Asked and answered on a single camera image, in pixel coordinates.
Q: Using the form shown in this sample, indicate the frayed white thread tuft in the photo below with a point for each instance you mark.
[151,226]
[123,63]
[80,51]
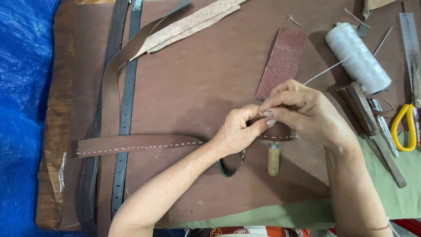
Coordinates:
[62,171]

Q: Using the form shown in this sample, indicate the thin metal needle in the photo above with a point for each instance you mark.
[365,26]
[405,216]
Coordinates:
[383,41]

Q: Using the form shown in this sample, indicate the tan leather scrap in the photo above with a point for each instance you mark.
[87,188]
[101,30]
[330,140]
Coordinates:
[375,5]

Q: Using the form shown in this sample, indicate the blue tarp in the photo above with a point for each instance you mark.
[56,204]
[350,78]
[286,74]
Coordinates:
[23,115]

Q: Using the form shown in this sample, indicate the person's orange patterned clothing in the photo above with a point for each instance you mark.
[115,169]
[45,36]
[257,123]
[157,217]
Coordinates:
[250,231]

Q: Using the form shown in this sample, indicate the green cloth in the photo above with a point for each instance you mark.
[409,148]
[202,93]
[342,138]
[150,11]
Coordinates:
[404,187]

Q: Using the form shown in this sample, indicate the white thread spool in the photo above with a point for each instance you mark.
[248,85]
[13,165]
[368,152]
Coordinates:
[358,57]

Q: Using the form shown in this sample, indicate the metal ruler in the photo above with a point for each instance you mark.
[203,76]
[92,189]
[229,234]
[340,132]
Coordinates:
[409,42]

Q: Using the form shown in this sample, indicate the white waxed thread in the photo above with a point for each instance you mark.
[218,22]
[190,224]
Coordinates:
[329,68]

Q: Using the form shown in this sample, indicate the wooden board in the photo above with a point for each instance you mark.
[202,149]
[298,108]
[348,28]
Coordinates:
[61,98]

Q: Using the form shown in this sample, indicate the small grey leather piece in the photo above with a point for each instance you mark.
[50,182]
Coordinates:
[362,30]

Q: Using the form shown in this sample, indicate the reddish sandpaper block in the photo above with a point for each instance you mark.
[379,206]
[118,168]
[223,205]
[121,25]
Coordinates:
[281,62]

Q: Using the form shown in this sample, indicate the red fabric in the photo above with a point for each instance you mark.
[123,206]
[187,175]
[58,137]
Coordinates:
[407,228]

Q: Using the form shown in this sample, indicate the narrow beige speckled strip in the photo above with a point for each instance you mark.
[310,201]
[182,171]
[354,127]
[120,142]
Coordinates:
[197,29]

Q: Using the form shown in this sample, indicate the wide beige speckled strip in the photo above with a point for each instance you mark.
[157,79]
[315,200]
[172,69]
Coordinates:
[184,24]

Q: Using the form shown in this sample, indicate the person's left hand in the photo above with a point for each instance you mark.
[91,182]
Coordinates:
[232,131]

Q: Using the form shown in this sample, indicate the brown leather work mat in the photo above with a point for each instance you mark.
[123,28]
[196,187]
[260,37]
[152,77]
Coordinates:
[197,82]

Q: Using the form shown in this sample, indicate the silver metal tool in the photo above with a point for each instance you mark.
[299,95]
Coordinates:
[383,126]

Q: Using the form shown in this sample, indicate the person's right hand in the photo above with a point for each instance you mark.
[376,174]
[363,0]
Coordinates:
[309,108]

